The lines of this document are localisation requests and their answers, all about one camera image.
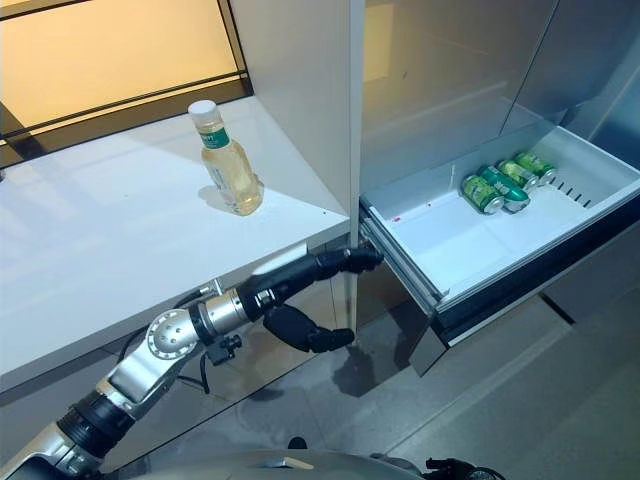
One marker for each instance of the green drink can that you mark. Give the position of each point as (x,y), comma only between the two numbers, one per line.
(481,193)
(536,165)
(505,188)
(517,172)

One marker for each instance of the clear bottle of yellow drink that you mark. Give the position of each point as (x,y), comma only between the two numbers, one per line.
(231,170)

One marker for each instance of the white counter cabinet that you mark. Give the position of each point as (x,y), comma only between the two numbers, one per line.
(150,225)

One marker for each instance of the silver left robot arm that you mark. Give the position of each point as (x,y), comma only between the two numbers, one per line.
(150,360)

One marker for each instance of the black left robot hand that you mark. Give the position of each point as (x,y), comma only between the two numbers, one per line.
(295,280)

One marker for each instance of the grey robot torso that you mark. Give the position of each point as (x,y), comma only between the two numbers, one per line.
(350,467)

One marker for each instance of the window with black frame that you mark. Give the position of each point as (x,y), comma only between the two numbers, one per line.
(110,65)

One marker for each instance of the stainless steel fridge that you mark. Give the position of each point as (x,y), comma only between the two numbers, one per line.
(500,75)

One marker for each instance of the white fridge drawer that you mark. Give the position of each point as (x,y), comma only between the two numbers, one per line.
(500,235)

